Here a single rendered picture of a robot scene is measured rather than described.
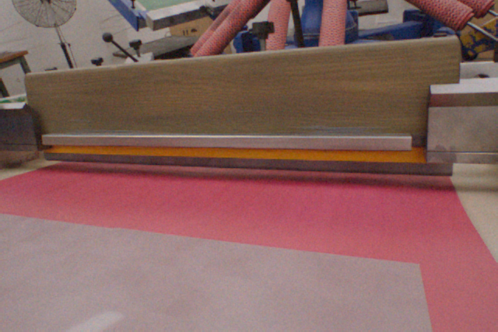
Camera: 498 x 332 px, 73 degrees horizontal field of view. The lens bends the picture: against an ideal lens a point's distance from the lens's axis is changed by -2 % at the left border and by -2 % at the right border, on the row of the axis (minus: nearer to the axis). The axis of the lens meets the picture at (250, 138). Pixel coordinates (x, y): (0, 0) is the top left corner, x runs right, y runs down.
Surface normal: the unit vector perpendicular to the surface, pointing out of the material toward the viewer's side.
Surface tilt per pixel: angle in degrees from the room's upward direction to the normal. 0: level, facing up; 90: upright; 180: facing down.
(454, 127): 73
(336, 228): 17
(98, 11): 90
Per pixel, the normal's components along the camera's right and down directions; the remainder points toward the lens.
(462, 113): -0.34, 0.19
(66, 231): -0.06, -0.98
